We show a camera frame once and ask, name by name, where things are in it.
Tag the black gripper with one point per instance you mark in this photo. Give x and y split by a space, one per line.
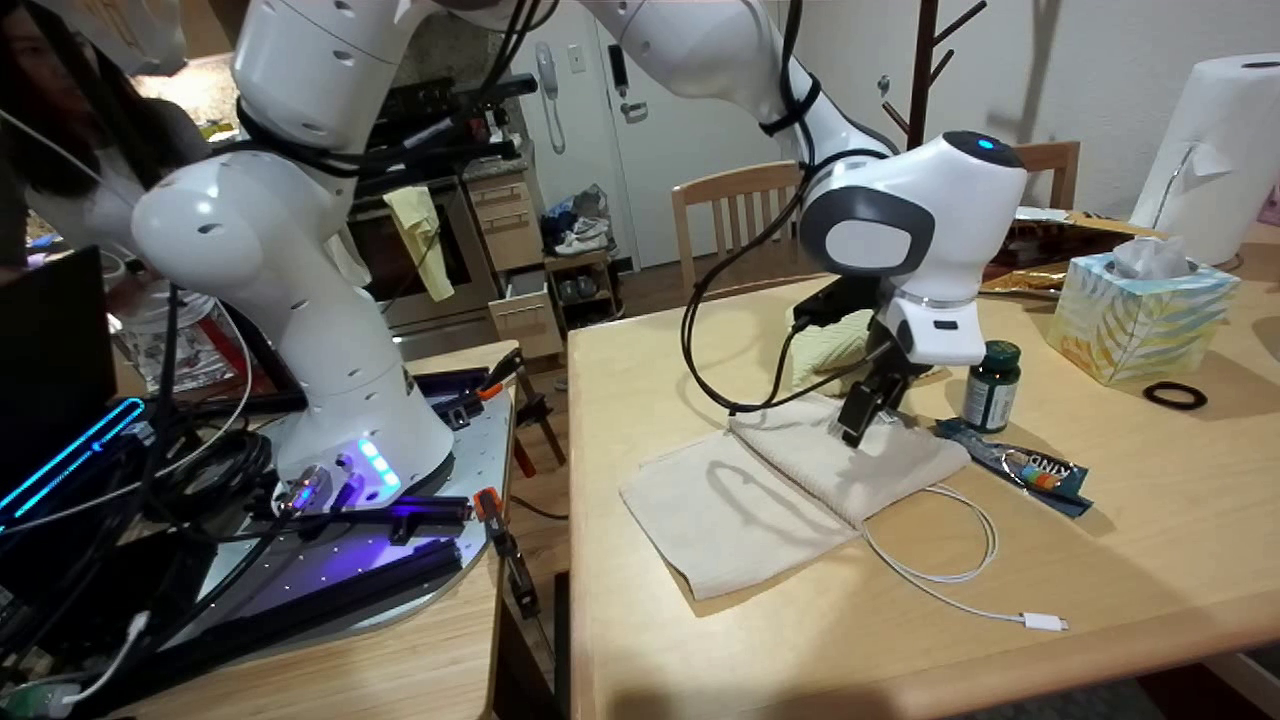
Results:
891 359

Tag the black laptop screen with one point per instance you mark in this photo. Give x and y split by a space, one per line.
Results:
52 354

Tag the yellow hanging rag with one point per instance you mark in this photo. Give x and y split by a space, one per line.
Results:
422 237

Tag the white sneaker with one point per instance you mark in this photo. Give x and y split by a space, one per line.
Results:
580 220

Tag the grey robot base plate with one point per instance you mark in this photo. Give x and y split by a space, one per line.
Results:
384 555

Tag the wooden drawer cabinet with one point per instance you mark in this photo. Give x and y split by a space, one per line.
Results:
520 253

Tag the white electric water boiler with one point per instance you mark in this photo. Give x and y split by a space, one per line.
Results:
1220 145

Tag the patterned tissue box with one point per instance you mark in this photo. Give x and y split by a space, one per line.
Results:
1143 320

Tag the dark wooden coat rack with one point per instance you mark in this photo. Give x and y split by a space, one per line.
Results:
926 66

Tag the red black clamp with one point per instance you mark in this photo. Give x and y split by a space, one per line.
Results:
500 533

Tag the beige cloth towel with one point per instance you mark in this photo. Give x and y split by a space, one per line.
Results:
745 515

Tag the dark green pill bottle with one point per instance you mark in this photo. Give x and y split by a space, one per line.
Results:
988 396

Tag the white wall telephone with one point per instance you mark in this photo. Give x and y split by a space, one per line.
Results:
549 92

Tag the brown snack bag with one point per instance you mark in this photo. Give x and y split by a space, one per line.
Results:
1083 237

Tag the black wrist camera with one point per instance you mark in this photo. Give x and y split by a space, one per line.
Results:
834 307

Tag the black box with blue light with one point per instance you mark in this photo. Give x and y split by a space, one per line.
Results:
65 460

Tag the person with dark hair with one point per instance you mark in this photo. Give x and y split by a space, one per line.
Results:
52 123

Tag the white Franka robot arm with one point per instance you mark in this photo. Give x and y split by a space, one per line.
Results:
323 334

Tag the dark snack bar wrapper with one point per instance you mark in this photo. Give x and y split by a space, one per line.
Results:
1026 468

